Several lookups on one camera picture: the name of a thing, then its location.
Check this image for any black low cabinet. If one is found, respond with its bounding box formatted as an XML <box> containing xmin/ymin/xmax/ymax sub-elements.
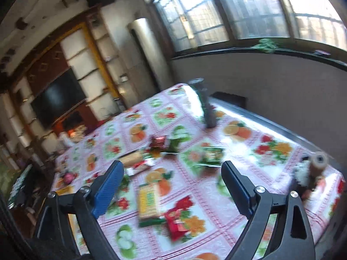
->
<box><xmin>7</xmin><ymin>162</ymin><xmax>51</xmax><ymax>214</ymax></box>

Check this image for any yellow green cracker packet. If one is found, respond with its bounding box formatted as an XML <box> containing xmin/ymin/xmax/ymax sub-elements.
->
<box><xmin>137</xmin><ymin>183</ymin><xmax>166</xmax><ymax>228</ymax></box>

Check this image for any dark red snack packet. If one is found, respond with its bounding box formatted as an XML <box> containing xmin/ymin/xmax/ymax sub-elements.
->
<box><xmin>150</xmin><ymin>136</ymin><xmax>166</xmax><ymax>149</ymax></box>

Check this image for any white plastic bag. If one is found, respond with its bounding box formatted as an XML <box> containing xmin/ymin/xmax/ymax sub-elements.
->
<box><xmin>58</xmin><ymin>131</ymin><xmax>71</xmax><ymax>148</ymax></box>

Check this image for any wooden cylinder grinder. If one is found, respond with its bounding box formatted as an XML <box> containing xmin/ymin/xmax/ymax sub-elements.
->
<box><xmin>310</xmin><ymin>152</ymin><xmax>327</xmax><ymax>187</ymax></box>

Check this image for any black television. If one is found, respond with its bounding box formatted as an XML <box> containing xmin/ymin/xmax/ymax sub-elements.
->
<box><xmin>30</xmin><ymin>67</ymin><xmax>87</xmax><ymax>128</ymax></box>

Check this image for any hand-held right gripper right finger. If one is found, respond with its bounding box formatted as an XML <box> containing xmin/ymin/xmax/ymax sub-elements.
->
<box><xmin>221</xmin><ymin>161</ymin><xmax>316</xmax><ymax>260</ymax></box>

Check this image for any silver tower air conditioner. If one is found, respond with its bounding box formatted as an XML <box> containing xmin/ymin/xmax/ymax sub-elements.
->
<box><xmin>127</xmin><ymin>18</ymin><xmax>169</xmax><ymax>94</ymax></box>

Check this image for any white and black object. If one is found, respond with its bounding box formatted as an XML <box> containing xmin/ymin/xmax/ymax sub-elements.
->
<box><xmin>294</xmin><ymin>154</ymin><xmax>312</xmax><ymax>193</ymax></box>

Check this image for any floral printed tablecloth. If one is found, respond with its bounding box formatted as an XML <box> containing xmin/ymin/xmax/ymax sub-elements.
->
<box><xmin>50</xmin><ymin>83</ymin><xmax>346</xmax><ymax>260</ymax></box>

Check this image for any red label cracker packet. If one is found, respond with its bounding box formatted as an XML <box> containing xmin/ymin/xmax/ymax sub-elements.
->
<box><xmin>126</xmin><ymin>160</ymin><xmax>156</xmax><ymax>176</ymax></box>

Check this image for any black flashlight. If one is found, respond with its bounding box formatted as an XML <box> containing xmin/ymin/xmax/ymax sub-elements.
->
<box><xmin>188</xmin><ymin>78</ymin><xmax>217</xmax><ymax>128</ymax></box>

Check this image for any wooden wall shelf unit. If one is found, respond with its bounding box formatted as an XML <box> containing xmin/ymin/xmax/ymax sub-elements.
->
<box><xmin>0</xmin><ymin>5</ymin><xmax>128</xmax><ymax>155</ymax></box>

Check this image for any colourful packet pile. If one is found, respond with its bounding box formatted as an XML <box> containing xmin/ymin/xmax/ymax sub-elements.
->
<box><xmin>69</xmin><ymin>127</ymin><xmax>87</xmax><ymax>143</ymax></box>

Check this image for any green snack packet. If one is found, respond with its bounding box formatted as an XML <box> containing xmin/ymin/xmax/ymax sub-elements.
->
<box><xmin>166</xmin><ymin>138</ymin><xmax>182</xmax><ymax>153</ymax></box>
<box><xmin>199</xmin><ymin>147</ymin><xmax>225</xmax><ymax>166</ymax></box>

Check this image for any green plant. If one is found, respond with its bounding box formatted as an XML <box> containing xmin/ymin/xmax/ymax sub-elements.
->
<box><xmin>252</xmin><ymin>38</ymin><xmax>277</xmax><ymax>53</ymax></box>

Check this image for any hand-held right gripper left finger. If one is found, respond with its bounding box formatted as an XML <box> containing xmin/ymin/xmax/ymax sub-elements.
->
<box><xmin>34</xmin><ymin>160</ymin><xmax>125</xmax><ymax>260</ymax></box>

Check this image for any large window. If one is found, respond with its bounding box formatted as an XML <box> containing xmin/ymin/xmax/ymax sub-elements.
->
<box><xmin>144</xmin><ymin>0</ymin><xmax>347</xmax><ymax>56</ymax></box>

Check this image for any floral wall painting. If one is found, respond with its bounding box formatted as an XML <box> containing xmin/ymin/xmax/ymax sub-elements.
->
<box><xmin>0</xmin><ymin>141</ymin><xmax>23</xmax><ymax>203</ymax></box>

